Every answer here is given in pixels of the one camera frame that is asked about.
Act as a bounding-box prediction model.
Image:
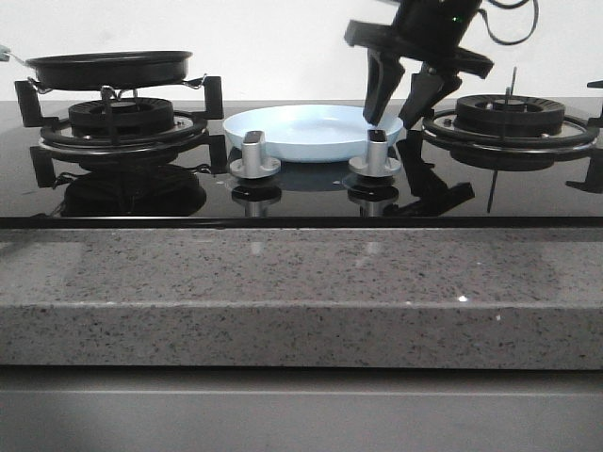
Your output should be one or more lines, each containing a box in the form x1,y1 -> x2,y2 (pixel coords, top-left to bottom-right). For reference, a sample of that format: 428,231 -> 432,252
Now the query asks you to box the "left black pan support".
15,76 -> 227,187

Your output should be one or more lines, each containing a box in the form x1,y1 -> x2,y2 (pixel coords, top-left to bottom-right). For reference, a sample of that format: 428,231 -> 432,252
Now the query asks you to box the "left black gas burner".
68,97 -> 174,137

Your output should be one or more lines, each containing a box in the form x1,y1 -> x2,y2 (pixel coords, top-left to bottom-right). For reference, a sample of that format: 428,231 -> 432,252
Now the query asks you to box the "black glass cooktop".
1,102 -> 602,229

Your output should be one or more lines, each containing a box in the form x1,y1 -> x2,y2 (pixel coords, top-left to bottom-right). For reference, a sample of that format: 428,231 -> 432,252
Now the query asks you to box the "black frying pan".
24,51 -> 192,91

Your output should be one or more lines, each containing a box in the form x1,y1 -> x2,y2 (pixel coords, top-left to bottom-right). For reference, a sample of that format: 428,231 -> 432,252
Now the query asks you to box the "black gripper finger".
363,49 -> 405,124
399,65 -> 462,130

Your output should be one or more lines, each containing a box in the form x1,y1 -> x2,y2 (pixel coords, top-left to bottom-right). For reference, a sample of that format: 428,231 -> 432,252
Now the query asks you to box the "right silver stove knob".
349,129 -> 401,178

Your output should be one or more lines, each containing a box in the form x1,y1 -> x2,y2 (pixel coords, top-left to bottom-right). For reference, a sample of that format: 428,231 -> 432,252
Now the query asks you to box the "light blue plate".
223,105 -> 374,163

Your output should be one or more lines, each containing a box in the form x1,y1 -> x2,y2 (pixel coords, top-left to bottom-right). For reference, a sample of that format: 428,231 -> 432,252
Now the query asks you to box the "silver stove knob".
229,131 -> 281,180
349,129 -> 401,178

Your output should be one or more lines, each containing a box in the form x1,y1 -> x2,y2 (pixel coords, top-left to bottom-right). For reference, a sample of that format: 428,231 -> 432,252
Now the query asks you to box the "right black pan support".
421,74 -> 602,194

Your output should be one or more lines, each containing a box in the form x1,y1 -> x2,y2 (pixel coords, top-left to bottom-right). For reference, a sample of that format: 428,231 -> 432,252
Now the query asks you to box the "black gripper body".
344,0 -> 494,78

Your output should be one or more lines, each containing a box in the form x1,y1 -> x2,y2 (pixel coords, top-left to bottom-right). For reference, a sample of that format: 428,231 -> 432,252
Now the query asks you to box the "black pan support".
15,76 -> 227,187
421,74 -> 602,194

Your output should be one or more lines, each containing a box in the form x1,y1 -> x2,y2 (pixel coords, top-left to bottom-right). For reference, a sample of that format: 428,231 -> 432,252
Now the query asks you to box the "left silver stove knob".
229,131 -> 281,180

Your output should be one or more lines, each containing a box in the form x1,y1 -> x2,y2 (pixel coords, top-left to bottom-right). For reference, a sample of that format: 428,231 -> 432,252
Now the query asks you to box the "grey cabinet front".
1,366 -> 602,451

